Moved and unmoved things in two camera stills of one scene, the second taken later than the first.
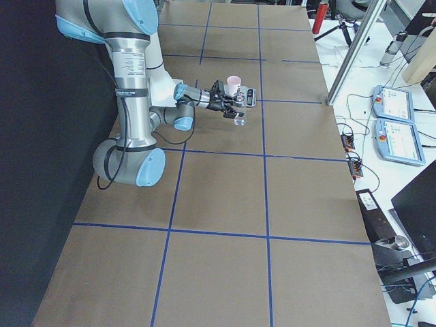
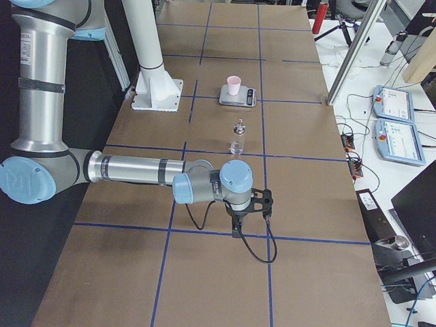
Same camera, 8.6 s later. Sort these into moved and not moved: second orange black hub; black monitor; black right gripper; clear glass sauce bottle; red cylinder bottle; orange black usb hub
Moved: clear glass sauce bottle; black right gripper
Not moved: black monitor; red cylinder bottle; orange black usb hub; second orange black hub
